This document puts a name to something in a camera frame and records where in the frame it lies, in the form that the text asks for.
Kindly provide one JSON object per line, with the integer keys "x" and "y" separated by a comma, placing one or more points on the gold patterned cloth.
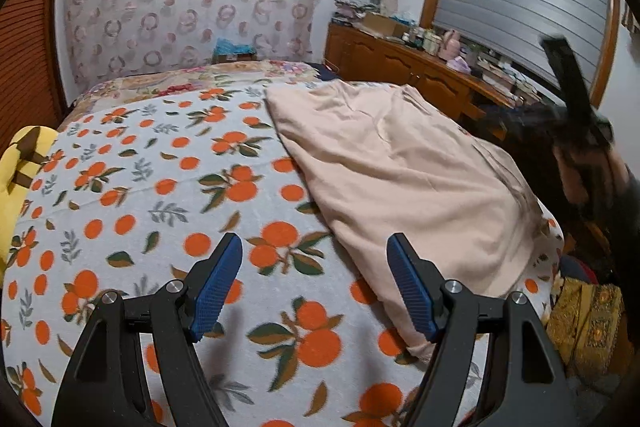
{"x": 585, "y": 322}

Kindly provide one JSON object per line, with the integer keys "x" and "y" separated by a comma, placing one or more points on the floral blanket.
{"x": 200, "y": 79}

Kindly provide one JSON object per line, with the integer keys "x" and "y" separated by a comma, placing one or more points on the navy bed sheet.
{"x": 325, "y": 71}

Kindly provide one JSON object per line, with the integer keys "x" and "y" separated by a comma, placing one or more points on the wooden dresser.
{"x": 390, "y": 62}

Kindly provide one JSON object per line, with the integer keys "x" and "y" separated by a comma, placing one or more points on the wooden louvered door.
{"x": 30, "y": 57}

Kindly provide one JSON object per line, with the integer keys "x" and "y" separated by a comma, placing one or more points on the purple cloth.
{"x": 457, "y": 65}

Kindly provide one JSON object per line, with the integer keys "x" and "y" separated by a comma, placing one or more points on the yellow plush toy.
{"x": 15, "y": 167}

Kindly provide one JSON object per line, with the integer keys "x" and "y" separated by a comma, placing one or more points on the person's right hand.
{"x": 572, "y": 179}

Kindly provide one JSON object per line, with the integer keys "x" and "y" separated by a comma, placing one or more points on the teal cloth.
{"x": 232, "y": 46}

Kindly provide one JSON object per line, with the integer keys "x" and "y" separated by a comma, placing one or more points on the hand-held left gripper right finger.
{"x": 412, "y": 292}

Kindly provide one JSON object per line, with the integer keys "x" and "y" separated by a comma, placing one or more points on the orange fruit print blanket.
{"x": 150, "y": 187}

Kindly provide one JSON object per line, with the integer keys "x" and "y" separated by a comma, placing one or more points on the group of jars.
{"x": 422, "y": 38}

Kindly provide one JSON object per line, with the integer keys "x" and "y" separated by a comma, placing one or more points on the stack of books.
{"x": 352, "y": 9}

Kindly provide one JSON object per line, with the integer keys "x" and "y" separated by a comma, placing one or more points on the brown box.
{"x": 235, "y": 58}

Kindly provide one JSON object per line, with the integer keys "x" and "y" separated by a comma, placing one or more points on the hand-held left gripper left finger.
{"x": 215, "y": 292}

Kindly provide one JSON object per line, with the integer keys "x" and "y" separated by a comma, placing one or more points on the cardboard box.
{"x": 382, "y": 24}

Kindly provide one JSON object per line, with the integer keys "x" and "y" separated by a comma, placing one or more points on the peach garment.
{"x": 400, "y": 167}

